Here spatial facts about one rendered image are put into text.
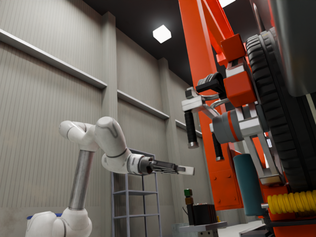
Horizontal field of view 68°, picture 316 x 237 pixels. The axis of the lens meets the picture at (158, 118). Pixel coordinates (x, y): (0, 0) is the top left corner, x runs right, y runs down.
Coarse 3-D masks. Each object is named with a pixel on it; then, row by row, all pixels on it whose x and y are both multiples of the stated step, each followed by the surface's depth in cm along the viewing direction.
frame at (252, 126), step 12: (240, 60) 89; (228, 72) 83; (240, 72) 80; (240, 108) 77; (252, 108) 75; (240, 120) 75; (252, 120) 74; (252, 132) 74; (252, 144) 76; (264, 144) 74; (252, 156) 78; (264, 156) 114; (276, 156) 109; (264, 168) 81; (276, 168) 79; (264, 180) 80; (276, 180) 79
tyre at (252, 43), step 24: (264, 48) 76; (264, 72) 70; (264, 96) 68; (288, 96) 65; (312, 96) 62; (288, 120) 66; (312, 120) 63; (288, 144) 66; (312, 144) 65; (288, 168) 70; (312, 168) 67
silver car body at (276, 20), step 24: (264, 0) 39; (288, 0) 30; (312, 0) 31; (264, 24) 62; (288, 24) 34; (312, 24) 35; (288, 48) 40; (312, 48) 40; (288, 72) 47; (312, 72) 47
